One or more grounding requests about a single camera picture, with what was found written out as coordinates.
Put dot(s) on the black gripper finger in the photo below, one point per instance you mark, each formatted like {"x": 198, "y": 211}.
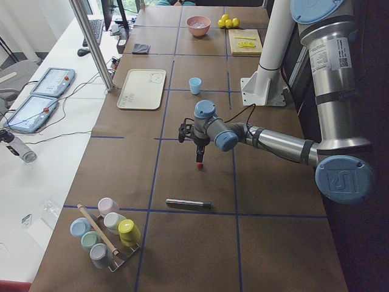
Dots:
{"x": 201, "y": 154}
{"x": 198, "y": 154}

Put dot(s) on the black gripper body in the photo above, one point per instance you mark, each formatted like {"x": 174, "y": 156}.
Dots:
{"x": 200, "y": 142}

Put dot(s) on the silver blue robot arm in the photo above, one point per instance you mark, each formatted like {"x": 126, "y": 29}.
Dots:
{"x": 324, "y": 28}

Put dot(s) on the light blue cup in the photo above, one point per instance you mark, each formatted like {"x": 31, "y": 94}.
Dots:
{"x": 195, "y": 85}

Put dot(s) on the pink cup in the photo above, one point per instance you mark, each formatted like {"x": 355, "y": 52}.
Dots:
{"x": 107, "y": 205}

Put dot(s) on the yellow-green cup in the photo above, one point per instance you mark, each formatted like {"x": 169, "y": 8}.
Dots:
{"x": 129, "y": 233}

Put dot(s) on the white cup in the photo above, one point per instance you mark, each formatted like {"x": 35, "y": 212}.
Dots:
{"x": 112, "y": 221}

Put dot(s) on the pink bowl of ice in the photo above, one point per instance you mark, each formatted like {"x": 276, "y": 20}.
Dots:
{"x": 198, "y": 26}

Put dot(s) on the metal cup rack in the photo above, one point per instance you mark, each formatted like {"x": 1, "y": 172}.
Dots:
{"x": 120, "y": 253}

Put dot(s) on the blue cup on rack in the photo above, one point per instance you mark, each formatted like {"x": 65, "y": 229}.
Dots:
{"x": 79, "y": 227}

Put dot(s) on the green cup on rack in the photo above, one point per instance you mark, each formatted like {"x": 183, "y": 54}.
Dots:
{"x": 90, "y": 239}

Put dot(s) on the grey cup on rack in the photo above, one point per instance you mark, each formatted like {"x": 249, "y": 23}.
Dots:
{"x": 101, "y": 256}

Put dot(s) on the steel muddler with black tip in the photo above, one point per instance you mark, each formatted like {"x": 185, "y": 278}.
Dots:
{"x": 188, "y": 203}

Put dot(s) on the cream bear tray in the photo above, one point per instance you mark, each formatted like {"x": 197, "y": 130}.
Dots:
{"x": 142, "y": 89}

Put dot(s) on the lemon slices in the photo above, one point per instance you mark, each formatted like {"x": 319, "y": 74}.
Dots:
{"x": 246, "y": 44}

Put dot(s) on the wooden cutting board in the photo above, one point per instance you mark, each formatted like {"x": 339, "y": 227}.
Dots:
{"x": 235, "y": 50}

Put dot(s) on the grey folded cloth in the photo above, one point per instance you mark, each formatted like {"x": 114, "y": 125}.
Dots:
{"x": 141, "y": 49}

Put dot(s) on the yellow plastic knife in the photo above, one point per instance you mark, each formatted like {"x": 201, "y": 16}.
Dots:
{"x": 245, "y": 37}

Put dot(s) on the yellow lemon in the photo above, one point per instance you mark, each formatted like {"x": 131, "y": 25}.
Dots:
{"x": 235, "y": 22}
{"x": 228, "y": 24}
{"x": 225, "y": 17}
{"x": 221, "y": 23}

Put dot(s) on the black computer mouse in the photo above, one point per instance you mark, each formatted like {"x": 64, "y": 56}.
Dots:
{"x": 82, "y": 52}

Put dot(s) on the black keyboard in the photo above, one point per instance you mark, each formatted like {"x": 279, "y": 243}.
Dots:
{"x": 97, "y": 28}

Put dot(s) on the teach pendant tablet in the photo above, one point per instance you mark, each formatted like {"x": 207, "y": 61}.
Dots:
{"x": 32, "y": 114}
{"x": 54, "y": 82}

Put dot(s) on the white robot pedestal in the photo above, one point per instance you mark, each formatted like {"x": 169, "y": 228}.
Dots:
{"x": 265, "y": 86}

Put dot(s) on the aluminium frame post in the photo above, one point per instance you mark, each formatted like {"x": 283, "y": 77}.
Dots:
{"x": 83, "y": 20}

